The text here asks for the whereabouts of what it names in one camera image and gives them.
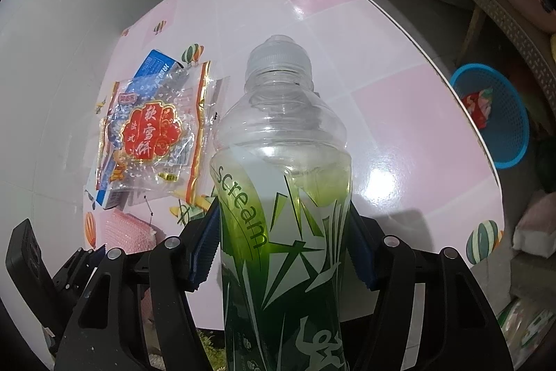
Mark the pink bubble wrap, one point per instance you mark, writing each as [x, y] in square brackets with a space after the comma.
[126, 229]

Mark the red printed package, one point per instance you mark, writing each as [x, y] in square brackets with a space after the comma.
[475, 106]

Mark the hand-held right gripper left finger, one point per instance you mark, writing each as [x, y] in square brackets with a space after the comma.
[204, 249]

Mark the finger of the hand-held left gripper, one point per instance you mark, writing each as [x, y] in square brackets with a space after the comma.
[80, 271]

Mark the green printed bag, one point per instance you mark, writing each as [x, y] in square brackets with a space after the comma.
[525, 323]

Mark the clear red snack wrapper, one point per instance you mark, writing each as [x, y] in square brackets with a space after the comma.
[147, 136]

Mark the green label plastic bottle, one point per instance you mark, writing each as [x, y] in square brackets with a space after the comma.
[282, 223]

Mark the perforated metal rack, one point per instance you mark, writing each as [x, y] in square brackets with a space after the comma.
[491, 1]

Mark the blue toothpaste box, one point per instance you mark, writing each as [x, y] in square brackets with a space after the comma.
[154, 64]

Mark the dark green bag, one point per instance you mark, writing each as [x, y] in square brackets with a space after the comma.
[547, 164]

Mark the blue plastic basket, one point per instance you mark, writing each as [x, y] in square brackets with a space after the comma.
[508, 123]

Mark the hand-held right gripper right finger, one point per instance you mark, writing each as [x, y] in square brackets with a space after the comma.
[360, 253]

